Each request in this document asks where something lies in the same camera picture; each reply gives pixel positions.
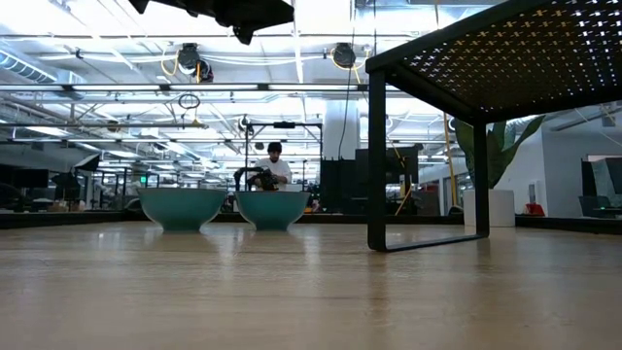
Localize black ceiling cable reel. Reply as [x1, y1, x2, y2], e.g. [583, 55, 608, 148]
[331, 42, 358, 70]
[176, 42, 216, 85]

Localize green leafy plant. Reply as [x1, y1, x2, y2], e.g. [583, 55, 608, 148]
[453, 114, 548, 192]

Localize person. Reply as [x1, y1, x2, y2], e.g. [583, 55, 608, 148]
[247, 141, 294, 193]

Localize white plant pot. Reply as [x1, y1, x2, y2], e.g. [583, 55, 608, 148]
[462, 189, 517, 228]

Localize black background station frame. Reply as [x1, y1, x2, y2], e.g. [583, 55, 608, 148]
[243, 121, 325, 193]

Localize yellow cable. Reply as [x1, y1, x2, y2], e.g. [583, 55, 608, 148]
[442, 112, 460, 208]

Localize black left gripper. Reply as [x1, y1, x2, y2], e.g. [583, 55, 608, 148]
[213, 0, 295, 47]

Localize blue patterned teal bowl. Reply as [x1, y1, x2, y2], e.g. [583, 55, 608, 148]
[136, 187, 229, 233]
[234, 190, 312, 232]

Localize dark screen panel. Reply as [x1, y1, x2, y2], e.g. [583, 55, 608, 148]
[578, 156, 622, 219]

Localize black background cabinet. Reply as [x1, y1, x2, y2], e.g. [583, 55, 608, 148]
[319, 145, 421, 217]

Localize black perforated metal rack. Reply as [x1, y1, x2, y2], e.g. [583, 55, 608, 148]
[364, 0, 622, 254]

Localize black aluminium table frame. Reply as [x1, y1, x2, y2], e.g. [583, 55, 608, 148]
[0, 210, 622, 230]

